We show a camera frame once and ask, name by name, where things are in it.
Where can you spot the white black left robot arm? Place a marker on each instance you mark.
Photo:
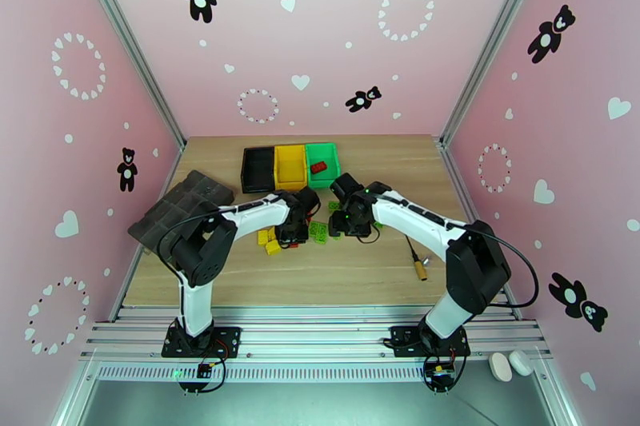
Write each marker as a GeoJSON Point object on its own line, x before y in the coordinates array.
{"type": "Point", "coordinates": [252, 217]}

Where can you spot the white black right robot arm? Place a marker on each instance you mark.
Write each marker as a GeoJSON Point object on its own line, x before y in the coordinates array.
{"type": "Point", "coordinates": [415, 220]}

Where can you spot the yellow lego brick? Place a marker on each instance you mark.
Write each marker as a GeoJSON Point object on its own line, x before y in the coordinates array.
{"type": "Point", "coordinates": [273, 248]}
{"type": "Point", "coordinates": [263, 238]}

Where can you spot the large green lego brick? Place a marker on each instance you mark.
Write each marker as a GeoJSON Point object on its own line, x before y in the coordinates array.
{"type": "Point", "coordinates": [317, 231]}

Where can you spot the square green lego brick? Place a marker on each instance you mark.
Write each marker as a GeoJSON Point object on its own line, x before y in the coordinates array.
{"type": "Point", "coordinates": [334, 207]}

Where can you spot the green plastic bin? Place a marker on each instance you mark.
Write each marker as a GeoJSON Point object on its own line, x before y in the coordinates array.
{"type": "Point", "coordinates": [324, 180]}

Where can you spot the yellow plastic bin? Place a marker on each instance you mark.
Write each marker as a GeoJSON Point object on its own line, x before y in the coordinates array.
{"type": "Point", "coordinates": [291, 167]}

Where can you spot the black plastic bin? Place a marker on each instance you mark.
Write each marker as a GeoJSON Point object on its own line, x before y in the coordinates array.
{"type": "Point", "coordinates": [257, 170]}

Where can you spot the perforated metal strip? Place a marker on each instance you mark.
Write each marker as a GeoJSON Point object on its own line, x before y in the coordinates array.
{"type": "Point", "coordinates": [315, 372]}

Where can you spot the left base control board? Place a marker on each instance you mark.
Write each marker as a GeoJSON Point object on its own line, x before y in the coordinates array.
{"type": "Point", "coordinates": [203, 369]}

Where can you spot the base control board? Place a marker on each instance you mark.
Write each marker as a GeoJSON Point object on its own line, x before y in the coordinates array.
{"type": "Point", "coordinates": [203, 369]}
{"type": "Point", "coordinates": [440, 374]}

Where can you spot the right base control board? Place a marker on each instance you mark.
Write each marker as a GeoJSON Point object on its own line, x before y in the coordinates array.
{"type": "Point", "coordinates": [440, 374]}

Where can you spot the white oval object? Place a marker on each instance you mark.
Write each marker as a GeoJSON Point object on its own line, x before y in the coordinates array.
{"type": "Point", "coordinates": [500, 367]}
{"type": "Point", "coordinates": [521, 362]}

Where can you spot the aluminium front rail platform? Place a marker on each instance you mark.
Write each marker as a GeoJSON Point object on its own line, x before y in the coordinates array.
{"type": "Point", "coordinates": [315, 334]}

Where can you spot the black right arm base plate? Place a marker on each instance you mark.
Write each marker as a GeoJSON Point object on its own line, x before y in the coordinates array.
{"type": "Point", "coordinates": [402, 339]}

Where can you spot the aluminium right side rail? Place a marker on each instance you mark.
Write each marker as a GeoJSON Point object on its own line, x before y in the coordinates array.
{"type": "Point", "coordinates": [462, 180]}

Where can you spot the aluminium rail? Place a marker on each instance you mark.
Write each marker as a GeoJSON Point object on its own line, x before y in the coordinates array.
{"type": "Point", "coordinates": [132, 269]}
{"type": "Point", "coordinates": [462, 180]}

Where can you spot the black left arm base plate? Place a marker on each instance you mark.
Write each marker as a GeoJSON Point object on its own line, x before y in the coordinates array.
{"type": "Point", "coordinates": [225, 339]}

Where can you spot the aluminium left side rail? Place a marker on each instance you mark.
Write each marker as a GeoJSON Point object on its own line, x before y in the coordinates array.
{"type": "Point", "coordinates": [132, 269]}

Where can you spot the aluminium right corner post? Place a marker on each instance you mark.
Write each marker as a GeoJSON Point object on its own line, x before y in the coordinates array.
{"type": "Point", "coordinates": [492, 40]}

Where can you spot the aluminium corner post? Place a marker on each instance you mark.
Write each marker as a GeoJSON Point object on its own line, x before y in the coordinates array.
{"type": "Point", "coordinates": [127, 40]}
{"type": "Point", "coordinates": [492, 40]}

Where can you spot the aluminium left corner post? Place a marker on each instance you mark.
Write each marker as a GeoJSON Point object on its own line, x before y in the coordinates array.
{"type": "Point", "coordinates": [127, 40]}

